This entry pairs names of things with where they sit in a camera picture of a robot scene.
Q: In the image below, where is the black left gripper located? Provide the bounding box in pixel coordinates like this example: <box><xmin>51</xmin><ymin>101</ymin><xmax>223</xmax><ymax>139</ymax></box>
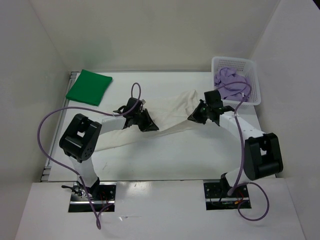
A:
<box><xmin>132</xmin><ymin>108</ymin><xmax>159</xmax><ymax>132</ymax></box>

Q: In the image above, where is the white t shirt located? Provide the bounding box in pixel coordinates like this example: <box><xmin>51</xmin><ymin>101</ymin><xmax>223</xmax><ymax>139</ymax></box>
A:
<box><xmin>94</xmin><ymin>89</ymin><xmax>200</xmax><ymax>152</ymax></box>

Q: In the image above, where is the green t shirt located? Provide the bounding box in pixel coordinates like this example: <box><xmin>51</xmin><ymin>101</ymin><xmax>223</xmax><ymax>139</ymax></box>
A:
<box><xmin>65</xmin><ymin>69</ymin><xmax>113</xmax><ymax>106</ymax></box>

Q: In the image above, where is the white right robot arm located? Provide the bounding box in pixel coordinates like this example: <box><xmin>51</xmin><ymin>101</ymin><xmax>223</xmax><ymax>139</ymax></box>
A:
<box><xmin>187</xmin><ymin>99</ymin><xmax>284</xmax><ymax>197</ymax></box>

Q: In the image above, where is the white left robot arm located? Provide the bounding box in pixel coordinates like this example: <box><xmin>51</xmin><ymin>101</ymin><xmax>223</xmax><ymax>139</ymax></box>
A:
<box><xmin>59</xmin><ymin>107</ymin><xmax>159</xmax><ymax>200</ymax></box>

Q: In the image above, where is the lavender t shirt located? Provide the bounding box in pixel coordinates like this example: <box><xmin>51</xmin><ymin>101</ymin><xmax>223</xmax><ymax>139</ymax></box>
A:
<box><xmin>213</xmin><ymin>67</ymin><xmax>251</xmax><ymax>102</ymax></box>

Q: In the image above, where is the white plastic basket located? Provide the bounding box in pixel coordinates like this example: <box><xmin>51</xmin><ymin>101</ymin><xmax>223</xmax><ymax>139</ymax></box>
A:
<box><xmin>211</xmin><ymin>56</ymin><xmax>261</xmax><ymax>106</ymax></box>

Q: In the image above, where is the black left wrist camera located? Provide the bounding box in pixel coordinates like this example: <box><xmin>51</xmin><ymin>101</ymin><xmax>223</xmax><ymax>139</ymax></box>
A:
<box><xmin>113</xmin><ymin>97</ymin><xmax>145</xmax><ymax>117</ymax></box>

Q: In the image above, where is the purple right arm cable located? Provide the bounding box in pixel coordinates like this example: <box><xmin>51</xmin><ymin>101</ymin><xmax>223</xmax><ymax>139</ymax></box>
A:
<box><xmin>214</xmin><ymin>81</ymin><xmax>270</xmax><ymax>221</ymax></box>

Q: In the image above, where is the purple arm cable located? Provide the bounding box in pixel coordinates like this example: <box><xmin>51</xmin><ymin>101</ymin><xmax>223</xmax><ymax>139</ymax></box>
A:
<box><xmin>214</xmin><ymin>81</ymin><xmax>270</xmax><ymax>221</ymax></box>
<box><xmin>36</xmin><ymin>82</ymin><xmax>143</xmax><ymax>230</ymax></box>

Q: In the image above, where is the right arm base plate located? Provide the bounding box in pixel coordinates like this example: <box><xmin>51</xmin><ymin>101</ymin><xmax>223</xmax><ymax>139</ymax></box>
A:
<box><xmin>203</xmin><ymin>180</ymin><xmax>252</xmax><ymax>211</ymax></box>

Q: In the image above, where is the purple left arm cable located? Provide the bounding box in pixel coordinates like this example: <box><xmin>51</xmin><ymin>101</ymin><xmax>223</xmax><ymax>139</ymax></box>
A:
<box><xmin>36</xmin><ymin>82</ymin><xmax>143</xmax><ymax>230</ymax></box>

